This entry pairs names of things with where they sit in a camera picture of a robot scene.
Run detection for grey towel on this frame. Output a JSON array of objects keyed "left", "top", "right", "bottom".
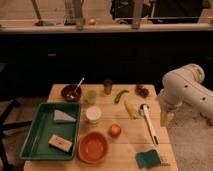
[{"left": 54, "top": 110, "right": 76, "bottom": 123}]

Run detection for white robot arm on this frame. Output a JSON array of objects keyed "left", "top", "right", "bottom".
[{"left": 158, "top": 64, "right": 213, "bottom": 126}]

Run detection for green plastic tray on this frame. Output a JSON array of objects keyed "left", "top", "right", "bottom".
[{"left": 20, "top": 102, "right": 81, "bottom": 161}]

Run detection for dark red grape bunch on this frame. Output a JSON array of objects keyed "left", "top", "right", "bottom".
[{"left": 135, "top": 84, "right": 149, "bottom": 98}]

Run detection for yellow banana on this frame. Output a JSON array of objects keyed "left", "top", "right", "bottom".
[{"left": 124, "top": 100, "right": 137, "bottom": 119}]

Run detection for teal scouring sponge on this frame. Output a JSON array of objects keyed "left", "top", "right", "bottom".
[{"left": 135, "top": 149, "right": 161, "bottom": 169}]

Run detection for green pepper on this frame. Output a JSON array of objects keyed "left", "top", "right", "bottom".
[{"left": 114, "top": 90, "right": 129, "bottom": 104}]

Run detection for orange tomato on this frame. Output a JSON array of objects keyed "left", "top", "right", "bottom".
[{"left": 108, "top": 124, "right": 121, "bottom": 138}]

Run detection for dark metal cup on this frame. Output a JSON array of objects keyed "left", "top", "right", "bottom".
[{"left": 103, "top": 79, "right": 113, "bottom": 95}]

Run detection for white cup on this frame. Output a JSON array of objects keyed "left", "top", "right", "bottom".
[{"left": 85, "top": 106, "right": 102, "bottom": 124}]

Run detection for green small cup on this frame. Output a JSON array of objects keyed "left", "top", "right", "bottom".
[{"left": 86, "top": 90, "right": 96, "bottom": 105}]

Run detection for orange plastic bowl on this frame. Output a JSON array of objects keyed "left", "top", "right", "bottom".
[{"left": 77, "top": 132, "right": 109, "bottom": 164}]

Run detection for metal spoon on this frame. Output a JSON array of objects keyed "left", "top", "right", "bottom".
[{"left": 69, "top": 77, "right": 85, "bottom": 98}]

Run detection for dark brown bowl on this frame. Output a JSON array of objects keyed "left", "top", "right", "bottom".
[{"left": 61, "top": 85, "right": 82, "bottom": 102}]

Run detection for beige sponge block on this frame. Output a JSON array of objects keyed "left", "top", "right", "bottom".
[{"left": 48, "top": 135, "right": 72, "bottom": 152}]

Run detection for orange fruit on counter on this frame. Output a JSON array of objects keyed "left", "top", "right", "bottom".
[{"left": 88, "top": 18, "right": 97, "bottom": 25}]

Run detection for black office chair base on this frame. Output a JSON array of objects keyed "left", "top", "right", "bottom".
[{"left": 0, "top": 99, "right": 31, "bottom": 171}]

